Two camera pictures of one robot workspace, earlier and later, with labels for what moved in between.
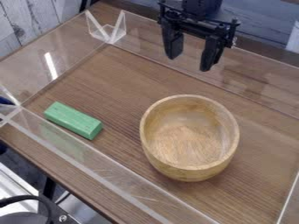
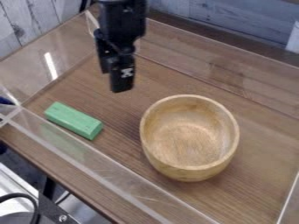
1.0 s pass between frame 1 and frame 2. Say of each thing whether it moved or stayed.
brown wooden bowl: stayed
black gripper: moved
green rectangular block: stayed
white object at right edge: stayed
